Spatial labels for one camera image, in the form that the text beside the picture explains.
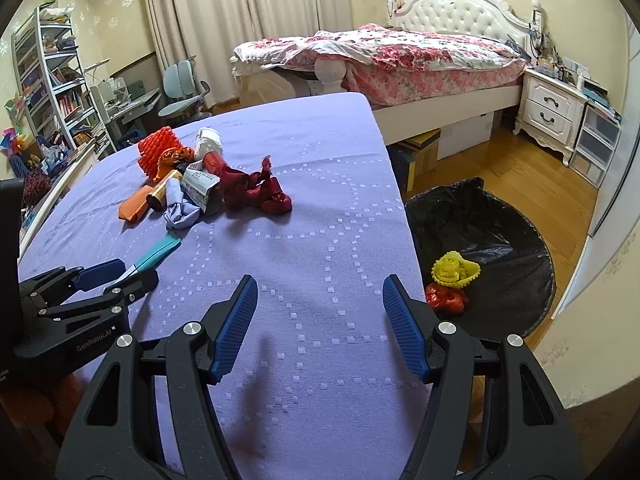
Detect white desk lamp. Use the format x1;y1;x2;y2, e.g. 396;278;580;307
82;57;112;81

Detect dark red fuzzy cloth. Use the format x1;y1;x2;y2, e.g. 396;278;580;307
22;170;53;208

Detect clear plastic drawer unit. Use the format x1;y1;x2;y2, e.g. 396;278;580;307
570;100;623;190

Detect lavender crumpled cloth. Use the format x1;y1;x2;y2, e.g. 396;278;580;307
164;180;206;231

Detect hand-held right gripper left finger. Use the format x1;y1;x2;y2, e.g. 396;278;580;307
56;275;259;480

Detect beige curtain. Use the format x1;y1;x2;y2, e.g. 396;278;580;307
141;0;351;111

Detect printed paper packet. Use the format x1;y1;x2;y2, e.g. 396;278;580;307
181;167;223;216

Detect white curved bed rail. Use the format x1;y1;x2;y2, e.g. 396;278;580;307
17;150;98;266

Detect white bookshelf with books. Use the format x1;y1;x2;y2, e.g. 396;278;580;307
11;7;118;161

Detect white nightstand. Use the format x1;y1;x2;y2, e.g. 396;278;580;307
513;67;588;167

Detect orange foam fruit net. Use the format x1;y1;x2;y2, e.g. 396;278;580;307
138;127;181;181

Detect white bed frame with headboard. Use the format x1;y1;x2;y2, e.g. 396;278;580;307
232;0;543;148

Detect grey study desk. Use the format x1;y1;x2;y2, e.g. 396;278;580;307
90;77;163;153

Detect gold bottle with black cap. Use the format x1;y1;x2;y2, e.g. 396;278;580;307
146;170;185;212

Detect orange flat packet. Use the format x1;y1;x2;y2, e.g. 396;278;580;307
118;185;156;222

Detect purple bedsheet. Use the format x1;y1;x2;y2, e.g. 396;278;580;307
17;91;436;480

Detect dark red crumpled bag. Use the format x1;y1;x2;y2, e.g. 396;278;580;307
202;152;293;216

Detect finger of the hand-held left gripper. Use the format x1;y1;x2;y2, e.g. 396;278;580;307
35;269;160;326
19;259;127;311

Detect pink floral duvet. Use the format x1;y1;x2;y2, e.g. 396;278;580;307
230;24;528;106

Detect colourful paper toys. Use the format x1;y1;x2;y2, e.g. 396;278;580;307
0;95;31;156

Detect brown cardboard box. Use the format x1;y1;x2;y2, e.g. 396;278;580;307
397;129;442;178

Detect orange snack wrapper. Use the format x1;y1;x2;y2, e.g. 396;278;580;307
152;146;196;184

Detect red plastic bag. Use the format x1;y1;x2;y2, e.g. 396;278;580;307
425;282;470;317

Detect trash bin with black bag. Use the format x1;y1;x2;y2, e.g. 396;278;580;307
402;176;557;341

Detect light blue desk chair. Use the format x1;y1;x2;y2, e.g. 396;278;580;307
157;60;213;121

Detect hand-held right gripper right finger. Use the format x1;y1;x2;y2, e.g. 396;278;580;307
382;274;586;480

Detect clutter of nightstand items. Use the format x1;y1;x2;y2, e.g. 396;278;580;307
530;0;591;86

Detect white wardrobe door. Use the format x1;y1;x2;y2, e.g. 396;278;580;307
552;85;640;321

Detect yellow foam fruit net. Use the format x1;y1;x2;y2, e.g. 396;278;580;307
431;251;482;289

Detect white cardboard box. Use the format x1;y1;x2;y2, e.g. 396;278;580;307
440;110;503;158

